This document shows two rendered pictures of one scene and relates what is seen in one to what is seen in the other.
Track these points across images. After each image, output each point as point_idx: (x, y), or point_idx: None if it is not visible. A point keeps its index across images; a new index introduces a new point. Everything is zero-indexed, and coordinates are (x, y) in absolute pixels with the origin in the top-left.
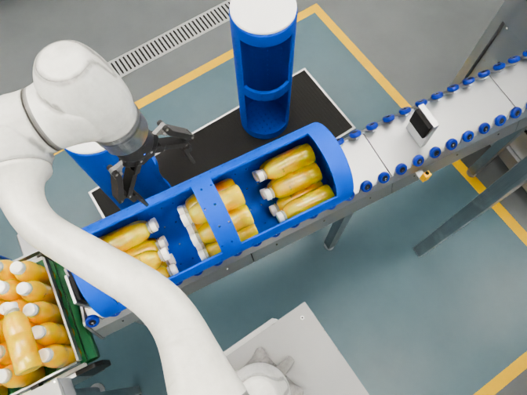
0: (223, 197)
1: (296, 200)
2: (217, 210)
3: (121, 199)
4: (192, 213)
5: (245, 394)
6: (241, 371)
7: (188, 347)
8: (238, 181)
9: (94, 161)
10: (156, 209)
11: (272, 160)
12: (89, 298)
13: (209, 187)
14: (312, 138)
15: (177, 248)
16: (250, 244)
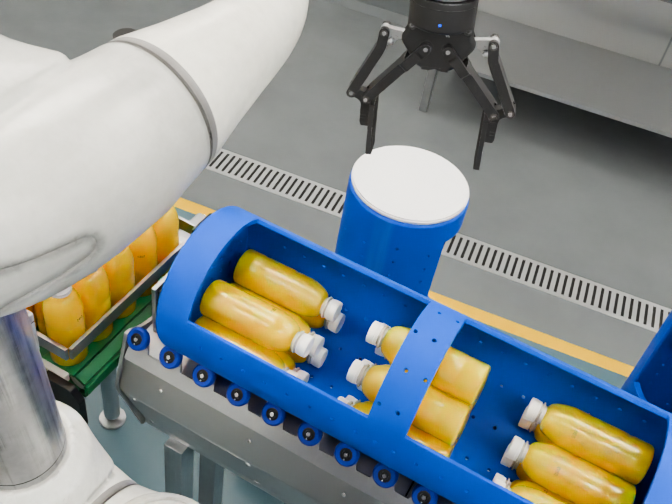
0: (454, 357)
1: (546, 494)
2: (428, 349)
3: (353, 87)
4: (394, 330)
5: (210, 116)
6: (199, 503)
7: (234, 11)
8: (493, 402)
9: (360, 222)
10: (358, 313)
11: (574, 407)
12: (175, 269)
13: (452, 321)
14: (669, 423)
15: (322, 387)
16: (413, 460)
